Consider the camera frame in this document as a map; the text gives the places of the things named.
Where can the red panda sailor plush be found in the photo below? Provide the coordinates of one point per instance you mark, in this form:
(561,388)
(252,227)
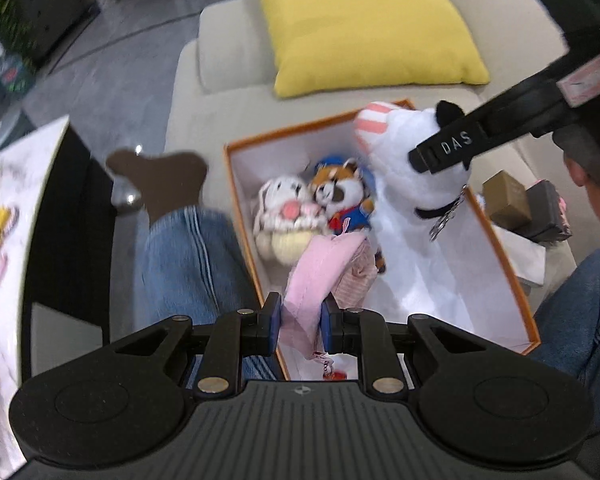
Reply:
(339,187)

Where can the blue jeans leg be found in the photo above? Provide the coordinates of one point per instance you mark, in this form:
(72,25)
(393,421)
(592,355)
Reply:
(193,265)

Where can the white marble side table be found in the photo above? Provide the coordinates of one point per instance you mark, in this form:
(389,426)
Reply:
(54,291)

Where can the beige fabric sofa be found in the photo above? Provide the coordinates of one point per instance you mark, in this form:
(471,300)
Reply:
(261,65)

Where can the brown sock foot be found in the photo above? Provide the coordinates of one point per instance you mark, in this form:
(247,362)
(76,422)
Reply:
(166,183)

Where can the white flat box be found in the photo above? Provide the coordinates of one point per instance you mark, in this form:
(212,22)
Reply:
(527,258)

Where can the white plush striped ears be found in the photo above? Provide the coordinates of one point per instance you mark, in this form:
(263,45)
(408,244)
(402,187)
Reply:
(440,259)

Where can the yellow pillow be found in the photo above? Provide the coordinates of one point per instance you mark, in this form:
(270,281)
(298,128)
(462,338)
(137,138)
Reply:
(325,45)

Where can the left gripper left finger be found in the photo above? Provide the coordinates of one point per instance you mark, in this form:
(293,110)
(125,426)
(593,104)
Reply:
(126,400)

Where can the brown cardboard small box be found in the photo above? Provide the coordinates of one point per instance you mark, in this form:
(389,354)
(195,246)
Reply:
(506,201)

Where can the white crochet bunny plush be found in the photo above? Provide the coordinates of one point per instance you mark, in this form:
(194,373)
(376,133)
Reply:
(287,219)

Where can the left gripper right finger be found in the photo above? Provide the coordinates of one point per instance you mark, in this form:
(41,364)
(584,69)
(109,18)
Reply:
(479,401)

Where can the dark grey box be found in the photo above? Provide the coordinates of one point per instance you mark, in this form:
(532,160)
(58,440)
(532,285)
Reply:
(549,223)

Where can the orange storage box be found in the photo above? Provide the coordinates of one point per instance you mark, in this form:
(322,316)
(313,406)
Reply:
(297,150)

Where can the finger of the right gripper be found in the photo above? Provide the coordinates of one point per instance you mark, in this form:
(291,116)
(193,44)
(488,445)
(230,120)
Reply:
(534,106)

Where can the pink cloth pouch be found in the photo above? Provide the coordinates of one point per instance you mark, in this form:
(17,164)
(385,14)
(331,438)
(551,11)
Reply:
(342,266)

